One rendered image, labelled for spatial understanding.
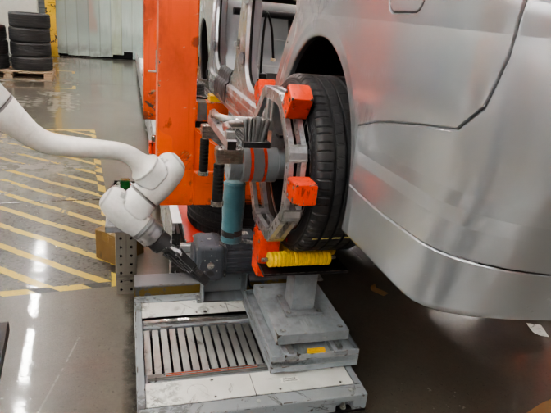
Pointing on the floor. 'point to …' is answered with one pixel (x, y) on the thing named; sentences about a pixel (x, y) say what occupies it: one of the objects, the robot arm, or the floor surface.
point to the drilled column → (125, 262)
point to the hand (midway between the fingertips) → (199, 275)
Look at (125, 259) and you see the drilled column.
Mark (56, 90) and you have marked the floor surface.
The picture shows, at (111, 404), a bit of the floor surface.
